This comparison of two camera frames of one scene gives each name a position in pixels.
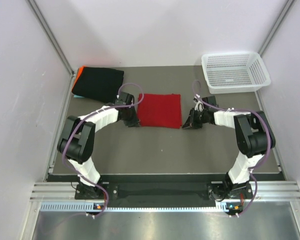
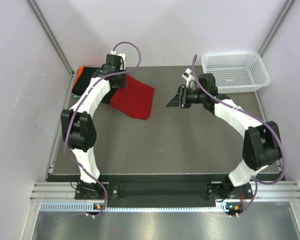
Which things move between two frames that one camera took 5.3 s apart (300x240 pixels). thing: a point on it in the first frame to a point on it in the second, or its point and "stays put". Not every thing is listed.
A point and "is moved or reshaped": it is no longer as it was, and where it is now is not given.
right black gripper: [191, 122] to [180, 99]
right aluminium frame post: [287, 7] stays put
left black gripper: [134, 121] to [122, 84]
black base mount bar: [163, 192] stays put
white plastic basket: [234, 72] stays put
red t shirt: [162, 110] is moved or reshaped
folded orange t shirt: [79, 72] stays put
